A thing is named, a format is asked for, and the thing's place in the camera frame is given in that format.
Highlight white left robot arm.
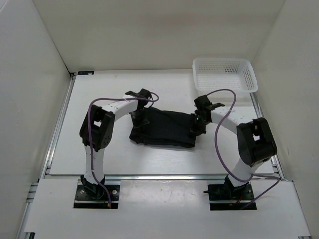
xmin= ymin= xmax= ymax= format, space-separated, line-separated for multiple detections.
xmin=79 ymin=89 xmax=159 ymax=200

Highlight black corner bracket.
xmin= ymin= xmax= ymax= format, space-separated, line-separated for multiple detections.
xmin=77 ymin=71 xmax=95 ymax=75

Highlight black trousers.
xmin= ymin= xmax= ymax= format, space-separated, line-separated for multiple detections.
xmin=129 ymin=107 xmax=196 ymax=148

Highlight white front cover board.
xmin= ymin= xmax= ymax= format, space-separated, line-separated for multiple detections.
xmin=25 ymin=179 xmax=310 ymax=239

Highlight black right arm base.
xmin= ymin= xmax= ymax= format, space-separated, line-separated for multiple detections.
xmin=203 ymin=176 xmax=257 ymax=211

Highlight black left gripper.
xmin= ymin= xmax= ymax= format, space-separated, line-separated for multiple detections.
xmin=129 ymin=110 xmax=149 ymax=132

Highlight aluminium front rail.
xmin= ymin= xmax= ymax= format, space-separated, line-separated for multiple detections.
xmin=79 ymin=174 xmax=285 ymax=182

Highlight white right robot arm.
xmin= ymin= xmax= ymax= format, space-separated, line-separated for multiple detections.
xmin=190 ymin=95 xmax=277 ymax=199

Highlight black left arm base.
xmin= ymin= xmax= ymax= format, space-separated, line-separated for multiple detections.
xmin=73 ymin=182 xmax=120 ymax=210

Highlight aluminium left side rail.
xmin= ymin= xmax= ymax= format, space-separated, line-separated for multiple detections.
xmin=15 ymin=73 xmax=77 ymax=239

